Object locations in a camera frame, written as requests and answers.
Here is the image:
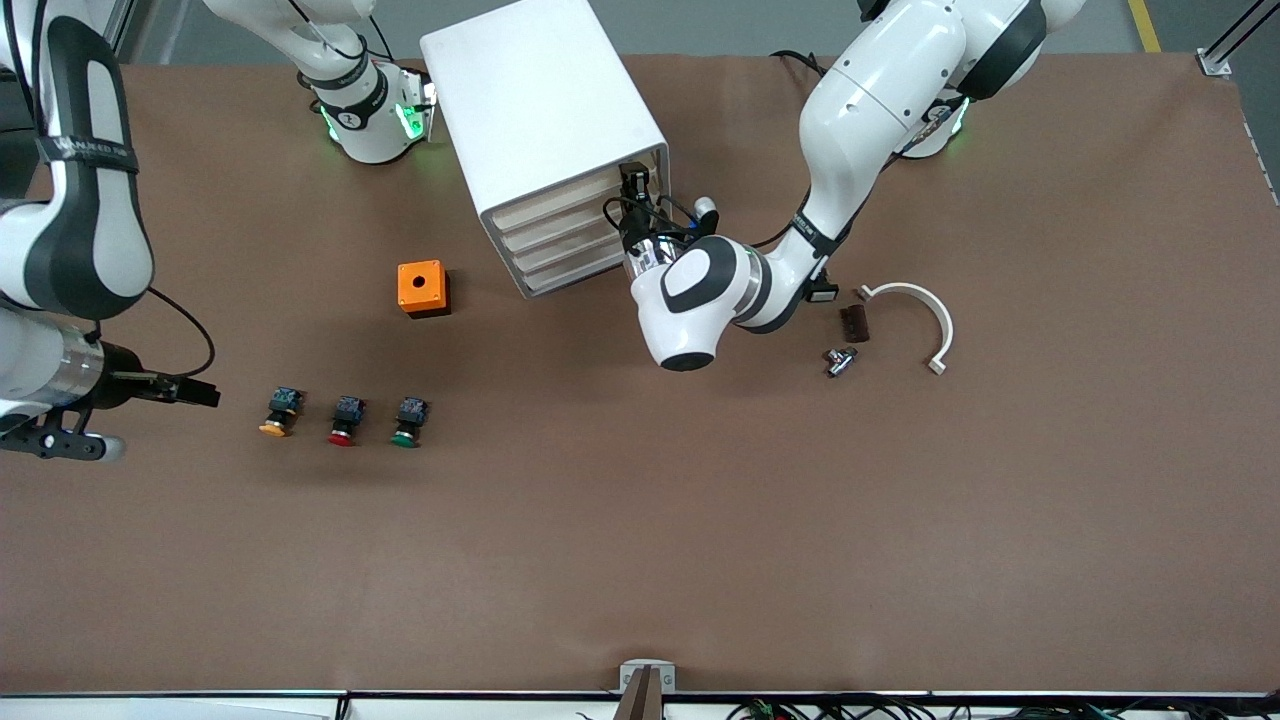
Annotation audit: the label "white curved bracket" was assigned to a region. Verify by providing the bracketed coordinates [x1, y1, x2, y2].
[857, 282, 955, 376]

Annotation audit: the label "aluminium frame profile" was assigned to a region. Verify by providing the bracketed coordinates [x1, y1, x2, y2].
[100, 0, 138, 63]
[1195, 0, 1280, 77]

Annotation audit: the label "white drawer cabinet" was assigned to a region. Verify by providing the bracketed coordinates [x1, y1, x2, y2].
[418, 0, 674, 301]

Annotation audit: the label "orange box with hole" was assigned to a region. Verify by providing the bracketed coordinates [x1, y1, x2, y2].
[397, 260, 452, 320]

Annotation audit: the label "red mushroom push button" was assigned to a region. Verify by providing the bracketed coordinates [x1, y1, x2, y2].
[327, 396, 368, 448]

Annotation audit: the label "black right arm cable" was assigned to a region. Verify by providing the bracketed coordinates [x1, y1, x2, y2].
[148, 288, 216, 379]

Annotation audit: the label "white plastic drawer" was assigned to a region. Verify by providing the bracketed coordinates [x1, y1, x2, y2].
[505, 215, 631, 276]
[486, 166, 626, 233]
[515, 245, 636, 295]
[495, 180, 663, 255]

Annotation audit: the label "grey metal mounting bracket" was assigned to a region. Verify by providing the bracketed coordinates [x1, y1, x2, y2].
[618, 658, 678, 720]

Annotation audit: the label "green mushroom push button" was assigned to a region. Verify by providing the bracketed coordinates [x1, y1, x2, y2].
[390, 397, 431, 449]

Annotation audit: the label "tangled black cables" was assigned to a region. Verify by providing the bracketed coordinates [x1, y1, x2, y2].
[578, 697, 1280, 720]

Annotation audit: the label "yellow mushroom push button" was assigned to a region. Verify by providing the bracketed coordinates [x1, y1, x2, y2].
[258, 387, 304, 438]

